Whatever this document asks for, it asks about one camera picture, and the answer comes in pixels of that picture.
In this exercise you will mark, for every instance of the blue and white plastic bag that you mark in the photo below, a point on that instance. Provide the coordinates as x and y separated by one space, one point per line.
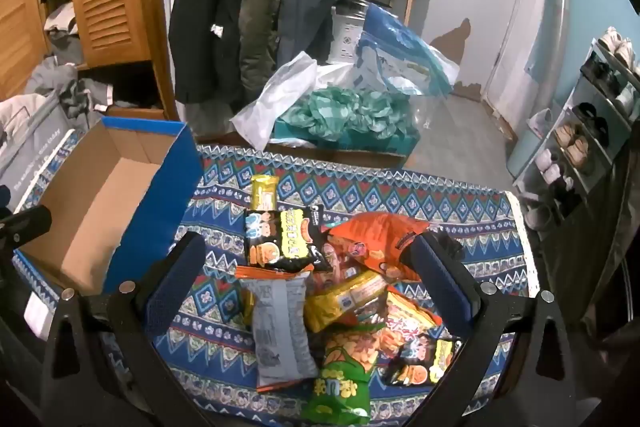
395 47

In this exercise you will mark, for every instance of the orange white snack packet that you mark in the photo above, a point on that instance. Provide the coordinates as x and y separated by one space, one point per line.
280 332

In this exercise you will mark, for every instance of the black coat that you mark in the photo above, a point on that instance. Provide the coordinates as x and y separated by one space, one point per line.
210 7

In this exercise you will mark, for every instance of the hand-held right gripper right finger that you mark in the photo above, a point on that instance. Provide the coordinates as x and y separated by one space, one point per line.
442 284

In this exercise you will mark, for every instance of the long yellow wafer packet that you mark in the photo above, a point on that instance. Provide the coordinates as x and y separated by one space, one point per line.
265 194

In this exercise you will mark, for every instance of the shoe rack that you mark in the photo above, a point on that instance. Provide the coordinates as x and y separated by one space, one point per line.
595 107

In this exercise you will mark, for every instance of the olive coat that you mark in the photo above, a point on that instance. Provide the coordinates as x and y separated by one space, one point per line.
262 7

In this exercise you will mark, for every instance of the crumpled teal plastic bags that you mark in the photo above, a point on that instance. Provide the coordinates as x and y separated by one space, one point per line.
345 112

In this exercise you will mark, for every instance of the patterned blue tablecloth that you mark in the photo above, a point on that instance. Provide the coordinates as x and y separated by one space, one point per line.
450 207

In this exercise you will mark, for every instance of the yellow biscuit packet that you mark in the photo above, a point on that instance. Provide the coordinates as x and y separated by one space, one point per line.
345 299

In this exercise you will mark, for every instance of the black noodle snack packet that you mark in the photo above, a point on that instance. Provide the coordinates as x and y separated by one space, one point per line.
420 369

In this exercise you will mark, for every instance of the white patterned box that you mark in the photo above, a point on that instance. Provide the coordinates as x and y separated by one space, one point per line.
345 32

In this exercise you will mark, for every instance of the green snack packet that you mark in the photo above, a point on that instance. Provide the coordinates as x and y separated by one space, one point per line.
340 387

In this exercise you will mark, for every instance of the orange and black snack bag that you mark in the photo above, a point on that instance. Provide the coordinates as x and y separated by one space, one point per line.
370 237

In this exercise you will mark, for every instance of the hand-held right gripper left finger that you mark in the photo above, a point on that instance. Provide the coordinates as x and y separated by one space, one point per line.
172 279

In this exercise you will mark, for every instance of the blue cardboard box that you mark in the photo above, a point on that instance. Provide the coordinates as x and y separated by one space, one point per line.
100 207

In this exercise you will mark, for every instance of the pile of grey clothes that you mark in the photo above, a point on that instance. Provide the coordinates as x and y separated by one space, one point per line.
65 77

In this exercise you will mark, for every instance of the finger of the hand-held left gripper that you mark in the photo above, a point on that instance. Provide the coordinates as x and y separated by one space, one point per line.
25 224

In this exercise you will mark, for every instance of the black cartoon snack packet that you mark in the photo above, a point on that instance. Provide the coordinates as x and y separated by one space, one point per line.
285 237

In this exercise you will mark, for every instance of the teal cardboard box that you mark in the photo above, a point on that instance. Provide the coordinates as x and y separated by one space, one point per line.
380 144

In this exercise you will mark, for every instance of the white door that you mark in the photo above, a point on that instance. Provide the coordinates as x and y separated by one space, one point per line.
525 7

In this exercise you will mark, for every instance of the group of shoes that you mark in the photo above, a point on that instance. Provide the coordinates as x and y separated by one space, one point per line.
572 142

